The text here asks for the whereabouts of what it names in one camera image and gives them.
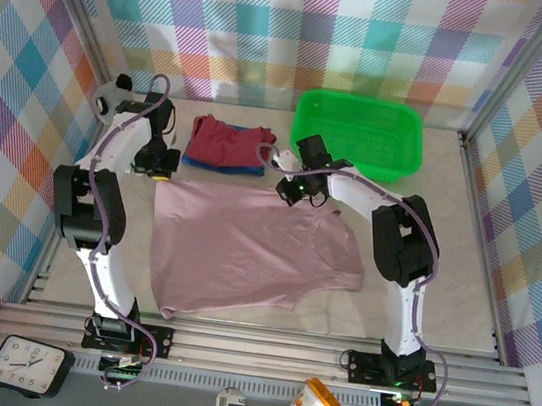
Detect blue tank top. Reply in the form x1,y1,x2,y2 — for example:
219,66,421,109
179,117,272,181

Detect red tank top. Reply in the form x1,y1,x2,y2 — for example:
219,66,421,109
186,111,281,174

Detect pink tank top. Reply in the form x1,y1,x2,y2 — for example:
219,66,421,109
136,174,376,347

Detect green plastic basket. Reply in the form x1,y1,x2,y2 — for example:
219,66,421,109
285,85,431,188

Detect grey plush dog toy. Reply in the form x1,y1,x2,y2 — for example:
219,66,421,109
89,69,138,128

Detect black alarm clock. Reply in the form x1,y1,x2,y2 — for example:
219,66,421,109
0,332,80,404

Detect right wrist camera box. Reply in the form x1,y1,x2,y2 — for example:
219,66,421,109
293,131,336,168

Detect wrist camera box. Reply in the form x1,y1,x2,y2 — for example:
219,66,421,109
293,131,336,168
141,90,177,123

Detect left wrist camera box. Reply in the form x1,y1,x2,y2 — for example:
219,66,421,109
141,90,177,123

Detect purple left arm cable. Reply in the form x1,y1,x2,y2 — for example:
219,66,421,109
56,66,198,397

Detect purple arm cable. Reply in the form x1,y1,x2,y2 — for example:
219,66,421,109
56,66,198,397
221,141,454,406

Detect aluminium side rail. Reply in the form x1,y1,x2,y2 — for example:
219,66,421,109
425,129,537,367
23,113,112,313

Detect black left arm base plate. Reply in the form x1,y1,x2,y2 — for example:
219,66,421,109
81,313,177,361

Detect aluminium frame post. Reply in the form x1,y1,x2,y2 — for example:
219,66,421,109
15,0,132,92
458,0,542,151

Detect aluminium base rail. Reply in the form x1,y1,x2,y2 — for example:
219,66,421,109
0,293,537,406

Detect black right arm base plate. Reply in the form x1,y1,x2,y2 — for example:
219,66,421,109
344,347,442,395

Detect white slotted cable duct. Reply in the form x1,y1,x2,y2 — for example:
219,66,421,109
70,354,386,406

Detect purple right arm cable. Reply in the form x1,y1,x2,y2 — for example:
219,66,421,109
221,141,454,406

